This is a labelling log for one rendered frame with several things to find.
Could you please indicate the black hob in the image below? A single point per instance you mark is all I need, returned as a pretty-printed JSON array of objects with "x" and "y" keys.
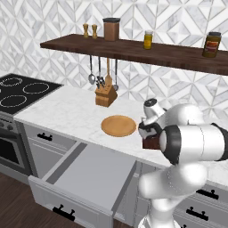
[{"x": 28, "y": 93}]

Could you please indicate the open grey drawer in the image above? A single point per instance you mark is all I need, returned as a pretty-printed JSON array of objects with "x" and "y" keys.
[{"x": 95, "y": 175}]

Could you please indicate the hanging metal ladle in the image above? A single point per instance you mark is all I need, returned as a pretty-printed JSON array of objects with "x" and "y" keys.
[{"x": 91, "y": 78}]

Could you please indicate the dark wooden wall shelf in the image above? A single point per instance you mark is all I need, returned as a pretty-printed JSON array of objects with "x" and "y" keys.
[{"x": 133, "y": 52}]

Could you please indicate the brown canister with black lid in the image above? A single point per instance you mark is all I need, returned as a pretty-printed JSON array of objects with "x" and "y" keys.
[{"x": 111, "y": 31}]

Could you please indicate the grey cupboard door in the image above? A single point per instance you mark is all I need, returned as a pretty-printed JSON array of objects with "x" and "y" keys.
[{"x": 44, "y": 158}]

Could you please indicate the hanging metal spoon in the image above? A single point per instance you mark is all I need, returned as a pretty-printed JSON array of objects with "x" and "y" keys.
[{"x": 115, "y": 87}]

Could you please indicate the hanging dark metal tool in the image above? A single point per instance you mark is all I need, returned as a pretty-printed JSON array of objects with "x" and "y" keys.
[{"x": 100, "y": 80}]

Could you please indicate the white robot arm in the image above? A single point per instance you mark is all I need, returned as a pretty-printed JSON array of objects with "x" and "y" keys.
[{"x": 190, "y": 142}]

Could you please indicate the yellow jar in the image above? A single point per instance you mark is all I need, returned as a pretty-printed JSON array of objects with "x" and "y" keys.
[{"x": 148, "y": 41}]

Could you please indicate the hanging wooden spatula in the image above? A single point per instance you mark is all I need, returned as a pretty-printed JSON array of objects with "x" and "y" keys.
[{"x": 108, "y": 79}]

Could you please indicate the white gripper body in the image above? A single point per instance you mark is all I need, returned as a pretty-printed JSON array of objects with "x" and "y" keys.
[{"x": 150, "y": 130}]

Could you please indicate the grey drawer front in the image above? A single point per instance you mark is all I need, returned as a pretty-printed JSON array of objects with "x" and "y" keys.
[
  {"x": 63, "y": 142},
  {"x": 216, "y": 215},
  {"x": 221, "y": 193}
]

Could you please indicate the wooden knife block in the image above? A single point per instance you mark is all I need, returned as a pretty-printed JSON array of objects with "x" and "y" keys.
[{"x": 106, "y": 96}]

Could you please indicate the steel oven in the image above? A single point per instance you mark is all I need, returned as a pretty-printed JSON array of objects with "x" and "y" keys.
[{"x": 12, "y": 151}]

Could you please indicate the reddish brown meat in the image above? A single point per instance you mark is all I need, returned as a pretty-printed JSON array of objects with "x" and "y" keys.
[{"x": 150, "y": 144}]

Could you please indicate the round wooden cutting board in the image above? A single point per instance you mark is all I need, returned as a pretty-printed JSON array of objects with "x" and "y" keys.
[{"x": 118, "y": 126}]

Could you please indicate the wooden shaker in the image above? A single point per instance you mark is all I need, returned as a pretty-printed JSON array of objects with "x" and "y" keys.
[
  {"x": 94, "y": 31},
  {"x": 85, "y": 31}
]

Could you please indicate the brown jar with dark lid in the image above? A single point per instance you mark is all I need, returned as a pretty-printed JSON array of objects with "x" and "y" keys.
[{"x": 211, "y": 46}]

